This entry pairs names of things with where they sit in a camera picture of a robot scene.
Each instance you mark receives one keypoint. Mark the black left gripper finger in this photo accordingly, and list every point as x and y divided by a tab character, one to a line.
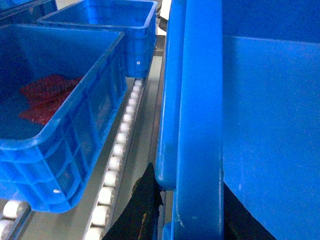
139	219

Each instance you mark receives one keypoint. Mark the large blue plastic crate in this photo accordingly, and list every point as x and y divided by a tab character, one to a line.
239	141

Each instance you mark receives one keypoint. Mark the far blue crate on shelf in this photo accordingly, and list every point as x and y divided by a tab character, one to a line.
135	18

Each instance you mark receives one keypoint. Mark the white roller track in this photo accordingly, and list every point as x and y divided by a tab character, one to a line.
13	218
103	210

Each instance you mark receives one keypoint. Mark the left white roller track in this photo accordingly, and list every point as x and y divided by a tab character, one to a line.
13	218

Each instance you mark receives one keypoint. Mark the blue crate with red contents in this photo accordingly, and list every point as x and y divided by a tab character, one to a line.
49	166

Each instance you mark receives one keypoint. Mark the red mesh bag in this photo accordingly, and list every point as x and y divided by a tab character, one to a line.
44	97

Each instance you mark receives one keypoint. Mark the stainless steel shelf frame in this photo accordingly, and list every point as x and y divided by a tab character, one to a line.
139	151

